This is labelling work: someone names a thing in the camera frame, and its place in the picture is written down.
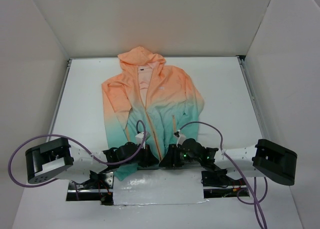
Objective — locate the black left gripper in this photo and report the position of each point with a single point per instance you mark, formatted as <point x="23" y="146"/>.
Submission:
<point x="146" y="157"/>

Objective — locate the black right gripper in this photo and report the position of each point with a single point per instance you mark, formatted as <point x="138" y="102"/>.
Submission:
<point x="172" y="157"/>

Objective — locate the orange and teal hooded jacket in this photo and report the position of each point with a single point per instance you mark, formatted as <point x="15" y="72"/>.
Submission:
<point x="149" y="95"/>

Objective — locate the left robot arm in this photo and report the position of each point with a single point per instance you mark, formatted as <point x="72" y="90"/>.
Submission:
<point x="57" y="159"/>

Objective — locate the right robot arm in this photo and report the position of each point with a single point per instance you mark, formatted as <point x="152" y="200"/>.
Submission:
<point x="264" y="159"/>

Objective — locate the white taped front panel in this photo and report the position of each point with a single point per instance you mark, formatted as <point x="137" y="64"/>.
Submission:
<point x="160" y="187"/>

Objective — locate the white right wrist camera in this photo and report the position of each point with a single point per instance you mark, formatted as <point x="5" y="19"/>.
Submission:
<point x="180" y="137"/>

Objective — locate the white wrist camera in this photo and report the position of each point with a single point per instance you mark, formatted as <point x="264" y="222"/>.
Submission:
<point x="180" y="137"/>
<point x="141" y="138"/>

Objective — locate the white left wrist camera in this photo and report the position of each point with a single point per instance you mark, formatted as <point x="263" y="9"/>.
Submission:
<point x="141" y="138"/>

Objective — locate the aluminium table frame rail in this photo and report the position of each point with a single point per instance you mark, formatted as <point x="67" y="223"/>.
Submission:
<point x="253" y="98"/>

